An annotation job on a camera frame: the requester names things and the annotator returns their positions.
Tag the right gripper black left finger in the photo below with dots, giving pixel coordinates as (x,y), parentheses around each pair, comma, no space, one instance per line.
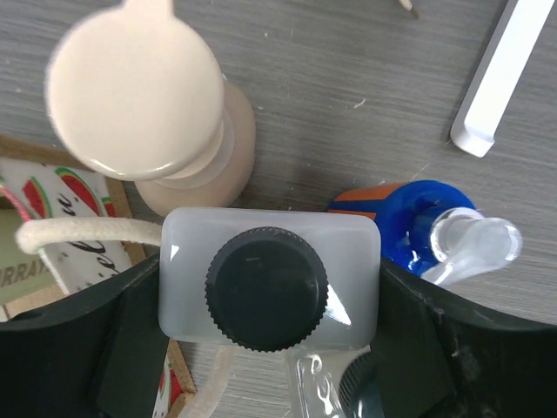
(97,353)

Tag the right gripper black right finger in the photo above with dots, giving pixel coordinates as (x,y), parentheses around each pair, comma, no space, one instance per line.
(436,354)

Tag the blue orange spray bottle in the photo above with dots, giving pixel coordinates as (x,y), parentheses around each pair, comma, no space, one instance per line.
(434,230)

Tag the clear bottle black cap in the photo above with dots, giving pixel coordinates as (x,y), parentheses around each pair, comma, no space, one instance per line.
(333,384)

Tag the beige pump bottle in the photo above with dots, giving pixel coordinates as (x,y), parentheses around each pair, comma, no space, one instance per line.
(136,94)

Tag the white bottle black cap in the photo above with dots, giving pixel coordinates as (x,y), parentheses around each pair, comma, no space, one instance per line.
(269,280)

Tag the white silver clothes rack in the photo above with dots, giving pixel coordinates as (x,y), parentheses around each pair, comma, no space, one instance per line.
(498,73)

